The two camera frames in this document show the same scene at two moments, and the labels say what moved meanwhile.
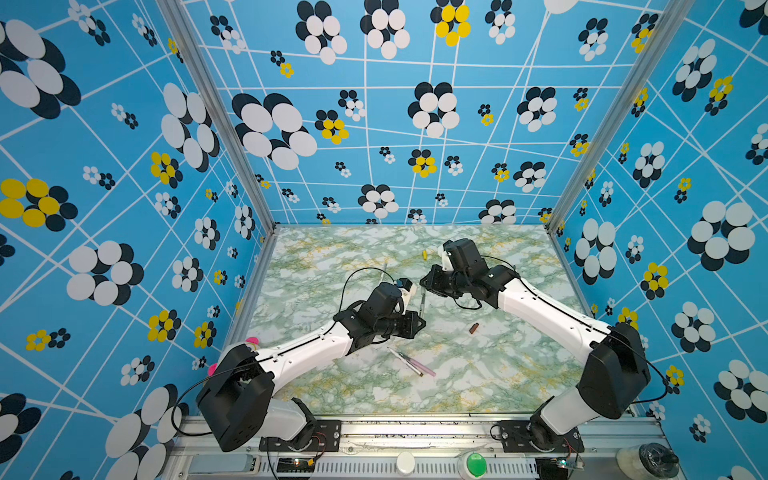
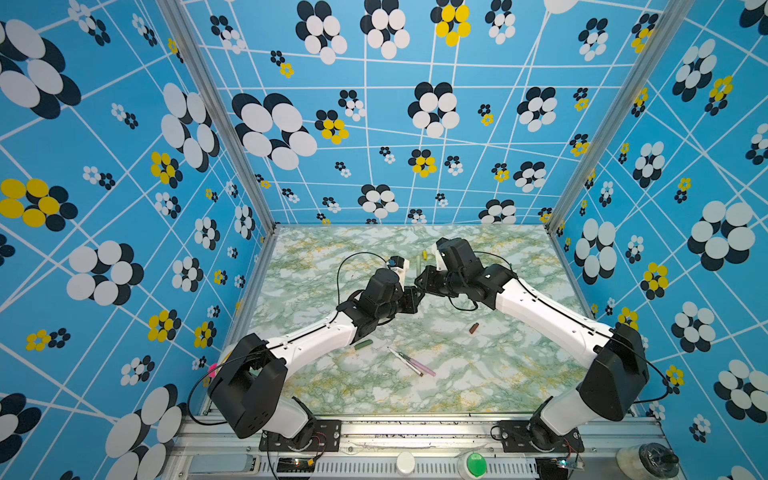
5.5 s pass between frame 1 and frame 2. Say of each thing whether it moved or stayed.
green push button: stayed
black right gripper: stayed
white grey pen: stayed
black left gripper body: moved
